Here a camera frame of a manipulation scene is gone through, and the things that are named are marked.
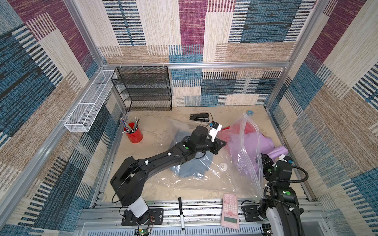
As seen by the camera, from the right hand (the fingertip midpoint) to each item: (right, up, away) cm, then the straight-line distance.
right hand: (261, 161), depth 83 cm
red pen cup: (-75, +12, +15) cm, 77 cm away
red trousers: (-14, +18, -5) cm, 24 cm away
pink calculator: (-19, -23, -9) cm, 31 cm away
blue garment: (-36, -5, +4) cm, 37 cm away
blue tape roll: (+8, +29, +36) cm, 47 cm away
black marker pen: (-43, -24, -9) cm, 51 cm away
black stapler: (-32, +25, +27) cm, 49 cm away
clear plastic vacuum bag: (-15, -4, -3) cm, 15 cm away
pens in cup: (-74, +18, +12) cm, 77 cm away
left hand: (-21, +11, -8) cm, 25 cm away
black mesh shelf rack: (-73, +46, +26) cm, 90 cm away
